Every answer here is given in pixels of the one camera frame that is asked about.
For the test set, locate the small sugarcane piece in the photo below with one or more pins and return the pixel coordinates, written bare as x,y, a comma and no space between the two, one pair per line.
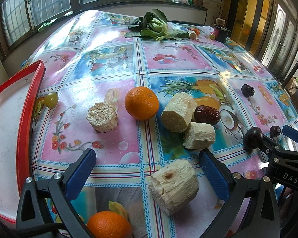
199,136

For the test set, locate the fruit print plastic tablecloth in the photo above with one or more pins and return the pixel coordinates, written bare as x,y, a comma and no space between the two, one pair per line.
88,60

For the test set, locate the dark plum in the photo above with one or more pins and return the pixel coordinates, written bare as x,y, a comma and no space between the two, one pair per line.
252,138
275,131
247,90

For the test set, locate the green leafy vegetable bunch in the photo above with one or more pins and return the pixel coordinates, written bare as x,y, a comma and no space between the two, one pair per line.
153,25

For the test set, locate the orange mandarin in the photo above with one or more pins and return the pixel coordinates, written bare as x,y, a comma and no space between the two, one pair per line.
109,224
141,103

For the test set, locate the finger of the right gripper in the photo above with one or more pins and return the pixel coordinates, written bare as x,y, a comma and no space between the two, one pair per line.
290,133
270,146

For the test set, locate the long sugarcane piece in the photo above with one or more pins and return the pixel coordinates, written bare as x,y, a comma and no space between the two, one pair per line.
178,113

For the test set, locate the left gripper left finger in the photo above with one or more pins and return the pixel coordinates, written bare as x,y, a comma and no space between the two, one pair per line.
45,205

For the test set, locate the round sugarcane piece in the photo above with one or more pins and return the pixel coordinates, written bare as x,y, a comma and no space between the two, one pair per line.
102,117

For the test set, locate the far small orange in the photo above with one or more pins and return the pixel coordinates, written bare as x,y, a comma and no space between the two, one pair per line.
197,31

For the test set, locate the red rimmed white tray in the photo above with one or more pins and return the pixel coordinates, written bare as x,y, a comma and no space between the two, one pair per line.
17,100

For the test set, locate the green grape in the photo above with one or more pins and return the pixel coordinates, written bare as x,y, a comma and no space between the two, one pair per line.
51,100

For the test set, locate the red jujube date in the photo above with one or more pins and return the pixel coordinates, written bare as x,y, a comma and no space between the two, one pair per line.
206,114

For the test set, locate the green cloth on sill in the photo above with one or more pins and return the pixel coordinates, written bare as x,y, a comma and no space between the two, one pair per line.
44,26

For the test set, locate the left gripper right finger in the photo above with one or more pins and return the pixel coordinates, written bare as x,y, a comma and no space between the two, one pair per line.
261,219

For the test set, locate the dark jar with cork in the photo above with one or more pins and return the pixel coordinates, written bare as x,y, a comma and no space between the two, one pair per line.
220,31

